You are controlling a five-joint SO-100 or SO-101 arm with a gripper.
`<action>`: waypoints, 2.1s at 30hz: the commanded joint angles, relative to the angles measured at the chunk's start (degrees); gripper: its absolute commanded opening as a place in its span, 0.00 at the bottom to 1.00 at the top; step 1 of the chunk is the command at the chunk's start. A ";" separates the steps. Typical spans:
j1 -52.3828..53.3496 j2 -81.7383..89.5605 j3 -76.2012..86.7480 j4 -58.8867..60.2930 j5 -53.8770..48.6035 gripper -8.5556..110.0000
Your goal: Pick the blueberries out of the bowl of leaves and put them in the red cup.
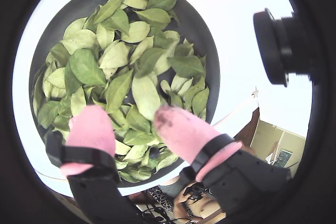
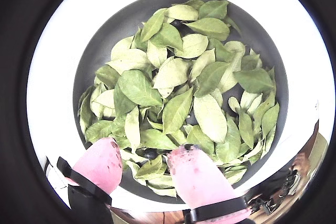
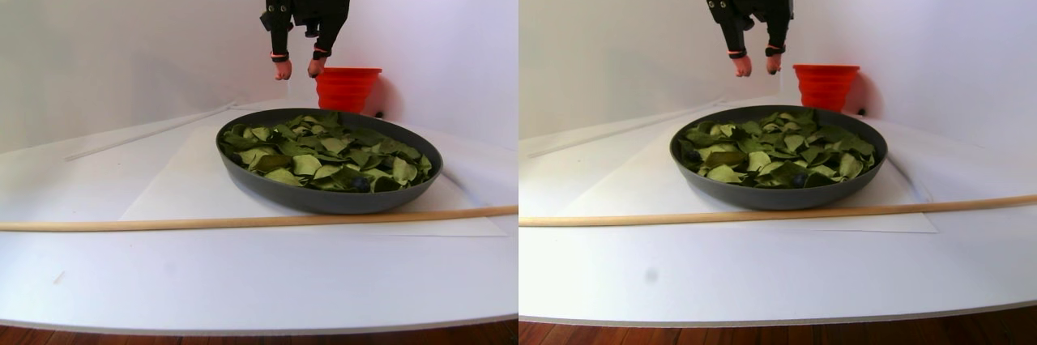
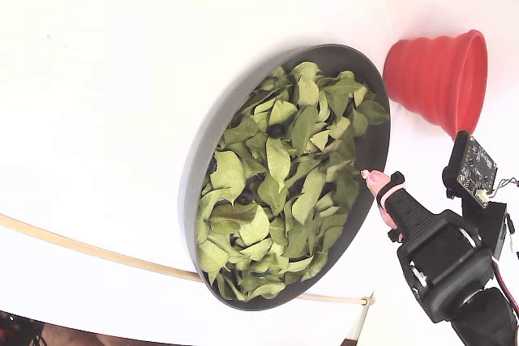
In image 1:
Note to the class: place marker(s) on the gripper finger with pink sleeve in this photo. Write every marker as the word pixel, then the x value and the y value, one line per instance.
pixel 92 129
pixel 183 140

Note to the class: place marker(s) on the person's bare forearm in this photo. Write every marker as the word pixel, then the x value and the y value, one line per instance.
pixel 207 207

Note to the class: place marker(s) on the pile of green leaves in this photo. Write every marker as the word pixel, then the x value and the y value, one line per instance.
pixel 118 64

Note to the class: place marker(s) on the dark grey round bowl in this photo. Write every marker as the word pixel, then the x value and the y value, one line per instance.
pixel 199 32

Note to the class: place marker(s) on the black handheld controller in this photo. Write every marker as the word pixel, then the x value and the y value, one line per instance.
pixel 195 192

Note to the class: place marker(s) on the black white patterned cloth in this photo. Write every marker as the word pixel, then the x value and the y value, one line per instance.
pixel 160 197

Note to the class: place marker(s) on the black camera lens module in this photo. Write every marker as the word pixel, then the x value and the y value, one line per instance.
pixel 273 51

